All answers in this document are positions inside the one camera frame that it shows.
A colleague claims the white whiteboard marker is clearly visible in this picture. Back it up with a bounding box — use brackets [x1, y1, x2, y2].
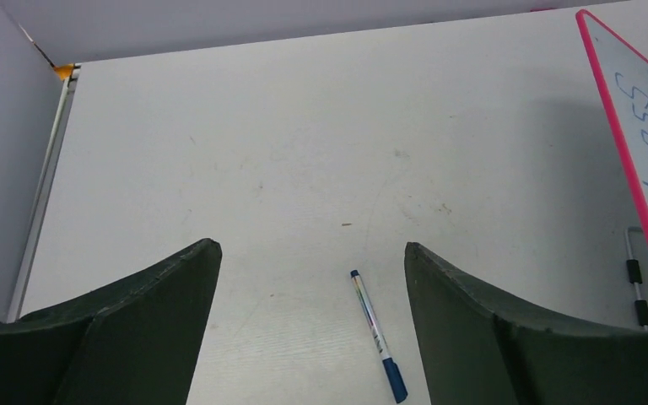
[350, 270, 392, 361]

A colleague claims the wire whiteboard stand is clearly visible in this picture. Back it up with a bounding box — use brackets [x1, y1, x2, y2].
[624, 226, 648, 331]

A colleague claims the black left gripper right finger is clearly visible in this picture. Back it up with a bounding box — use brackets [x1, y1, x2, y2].
[404, 242, 648, 404]

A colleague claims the blue marker cap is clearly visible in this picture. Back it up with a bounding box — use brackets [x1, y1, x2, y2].
[382, 357, 408, 403]

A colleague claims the pink framed whiteboard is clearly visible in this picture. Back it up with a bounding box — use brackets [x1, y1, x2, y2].
[575, 9, 648, 245]

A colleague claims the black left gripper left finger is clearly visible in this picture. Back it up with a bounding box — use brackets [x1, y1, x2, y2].
[0, 239, 223, 404]

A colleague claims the metal table edge strip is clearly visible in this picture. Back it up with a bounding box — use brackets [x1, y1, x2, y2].
[6, 63, 81, 322]

